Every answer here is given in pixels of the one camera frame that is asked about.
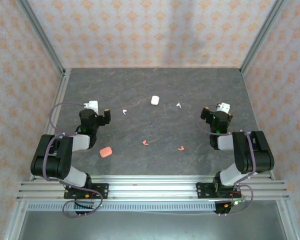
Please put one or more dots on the white earbud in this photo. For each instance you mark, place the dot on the white earbud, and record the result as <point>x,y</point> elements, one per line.
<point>123,111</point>
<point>179,105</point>

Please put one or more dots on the pink earbud charging case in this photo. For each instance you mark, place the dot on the pink earbud charging case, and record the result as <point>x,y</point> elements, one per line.
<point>106,152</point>

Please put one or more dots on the pink earbud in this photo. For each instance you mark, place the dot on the pink earbud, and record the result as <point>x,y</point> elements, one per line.
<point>181,149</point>
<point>145,143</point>

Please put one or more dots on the white earbud charging case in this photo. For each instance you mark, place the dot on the white earbud charging case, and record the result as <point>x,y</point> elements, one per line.
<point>155,100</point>

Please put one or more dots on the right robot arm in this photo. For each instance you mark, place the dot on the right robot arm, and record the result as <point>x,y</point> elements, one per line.
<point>255,155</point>

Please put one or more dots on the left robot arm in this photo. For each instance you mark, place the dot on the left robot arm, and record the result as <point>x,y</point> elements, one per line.
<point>52,160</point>

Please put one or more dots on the grey metal panel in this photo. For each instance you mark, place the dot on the grey metal panel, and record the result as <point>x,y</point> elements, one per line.
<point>150,227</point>

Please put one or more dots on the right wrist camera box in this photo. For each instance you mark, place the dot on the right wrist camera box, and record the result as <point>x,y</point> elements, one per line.
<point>224,107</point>

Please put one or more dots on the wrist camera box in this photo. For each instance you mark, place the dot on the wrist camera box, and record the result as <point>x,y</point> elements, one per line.
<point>93,105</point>
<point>224,107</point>

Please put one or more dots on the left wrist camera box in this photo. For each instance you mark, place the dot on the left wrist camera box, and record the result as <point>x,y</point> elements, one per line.
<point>93,105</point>

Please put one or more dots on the aluminium side rail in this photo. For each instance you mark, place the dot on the aluminium side rail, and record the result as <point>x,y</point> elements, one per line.
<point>59,100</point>

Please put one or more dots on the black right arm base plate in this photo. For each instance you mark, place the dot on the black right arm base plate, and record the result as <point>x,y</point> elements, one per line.
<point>205,191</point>

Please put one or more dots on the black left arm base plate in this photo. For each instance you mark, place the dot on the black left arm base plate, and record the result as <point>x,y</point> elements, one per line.
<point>102,191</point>

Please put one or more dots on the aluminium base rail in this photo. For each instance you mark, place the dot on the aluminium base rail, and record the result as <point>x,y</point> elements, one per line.
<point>152,186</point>

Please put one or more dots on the aluminium corner post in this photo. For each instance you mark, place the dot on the aluminium corner post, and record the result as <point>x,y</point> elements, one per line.
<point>261,37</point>
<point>43,37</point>

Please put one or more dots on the aluminium frame bar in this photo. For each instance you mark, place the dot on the aluminium frame bar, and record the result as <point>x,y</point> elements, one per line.
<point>288,222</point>
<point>13,222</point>

